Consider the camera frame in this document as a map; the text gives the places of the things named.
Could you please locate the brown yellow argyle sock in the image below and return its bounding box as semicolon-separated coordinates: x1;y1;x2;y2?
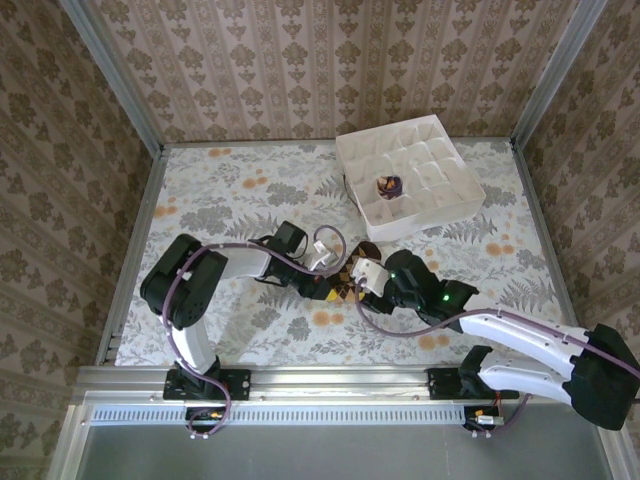
323;240;385;306

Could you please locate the white divided organizer box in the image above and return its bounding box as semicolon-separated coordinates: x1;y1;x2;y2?
334;113;487;246

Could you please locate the purple knitted sock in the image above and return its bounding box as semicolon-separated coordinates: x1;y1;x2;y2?
375;173;405;200

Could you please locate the floral table cloth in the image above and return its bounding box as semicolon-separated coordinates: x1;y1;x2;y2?
115;142;576;366

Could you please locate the small electronics board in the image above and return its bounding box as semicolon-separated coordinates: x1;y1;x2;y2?
462;405;507;441
185;407;232;441

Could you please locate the grey metal panel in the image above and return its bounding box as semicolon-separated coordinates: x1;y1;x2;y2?
47;403;629;480

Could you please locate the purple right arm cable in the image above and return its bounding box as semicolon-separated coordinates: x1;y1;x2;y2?
355;279;640;441

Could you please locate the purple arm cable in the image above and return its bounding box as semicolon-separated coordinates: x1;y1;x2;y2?
355;279;640;441
162;224;350;441

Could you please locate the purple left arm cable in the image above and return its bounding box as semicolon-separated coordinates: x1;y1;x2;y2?
162;224;350;441

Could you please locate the aluminium mounting rail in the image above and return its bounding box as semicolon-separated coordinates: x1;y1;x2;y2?
73;363;619;407

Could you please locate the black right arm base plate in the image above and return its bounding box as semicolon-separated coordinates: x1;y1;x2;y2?
426;367;520;401

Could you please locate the aluminium table end rail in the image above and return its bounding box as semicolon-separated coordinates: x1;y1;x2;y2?
160;135;516;150

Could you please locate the slotted grey cable duct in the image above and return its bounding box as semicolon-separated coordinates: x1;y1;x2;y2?
91;404;465;427

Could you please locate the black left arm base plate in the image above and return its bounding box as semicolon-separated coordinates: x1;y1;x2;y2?
163;368;251;402

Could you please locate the aluminium table side rail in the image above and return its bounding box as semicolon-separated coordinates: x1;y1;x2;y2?
509;139;590;364
95;144;169;369

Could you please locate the aluminium frame post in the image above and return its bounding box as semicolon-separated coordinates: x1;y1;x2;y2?
509;0;609;149
58;0;167;155

